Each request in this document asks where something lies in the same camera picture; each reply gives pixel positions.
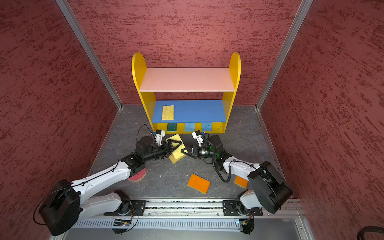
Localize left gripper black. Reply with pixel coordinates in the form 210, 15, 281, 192
143, 139, 182, 162

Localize aluminium corner post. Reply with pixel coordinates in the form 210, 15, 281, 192
56, 0, 123, 111
256, 0, 313, 112

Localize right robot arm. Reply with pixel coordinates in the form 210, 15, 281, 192
181, 135, 293, 216

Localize right aluminium corner post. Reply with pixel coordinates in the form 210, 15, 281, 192
256, 0, 313, 112

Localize yellow sponge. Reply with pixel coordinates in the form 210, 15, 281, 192
162, 105, 175, 121
167, 134, 186, 164

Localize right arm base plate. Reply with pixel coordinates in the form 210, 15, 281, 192
222, 200, 263, 217

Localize right electronics board with wires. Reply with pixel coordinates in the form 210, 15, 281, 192
239, 219, 255, 235

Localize white slotted cable duct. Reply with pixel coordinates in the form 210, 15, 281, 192
73, 218, 240, 231

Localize orange sponge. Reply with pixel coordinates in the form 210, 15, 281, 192
187, 174, 211, 194
234, 176, 248, 189

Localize black cable bottom right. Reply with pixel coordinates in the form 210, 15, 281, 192
356, 225, 384, 240

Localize yellow shelf pink blue boards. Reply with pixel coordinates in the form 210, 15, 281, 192
132, 53, 242, 134

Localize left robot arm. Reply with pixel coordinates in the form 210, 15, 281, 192
36, 137, 183, 236

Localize electronics board with wires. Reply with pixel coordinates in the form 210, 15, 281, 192
239, 219, 255, 235
112, 219, 138, 235

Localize left aluminium corner post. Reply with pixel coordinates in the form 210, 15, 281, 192
56, 0, 123, 111

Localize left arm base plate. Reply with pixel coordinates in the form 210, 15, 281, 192
117, 200, 147, 216

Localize green scouring sponge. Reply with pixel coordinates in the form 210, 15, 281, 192
167, 123, 178, 132

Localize blue sponge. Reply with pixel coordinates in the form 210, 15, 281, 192
202, 122, 213, 132
184, 123, 195, 132

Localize left electronics board with wires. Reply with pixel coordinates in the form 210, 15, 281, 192
112, 219, 138, 235

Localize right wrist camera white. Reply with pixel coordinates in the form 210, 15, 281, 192
192, 130, 204, 147

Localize pink round smiley sponge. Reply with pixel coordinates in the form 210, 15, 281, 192
129, 168, 147, 182

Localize aluminium mounting rail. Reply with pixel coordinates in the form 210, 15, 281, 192
62, 197, 304, 218

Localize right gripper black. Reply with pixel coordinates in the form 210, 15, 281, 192
181, 143, 217, 159

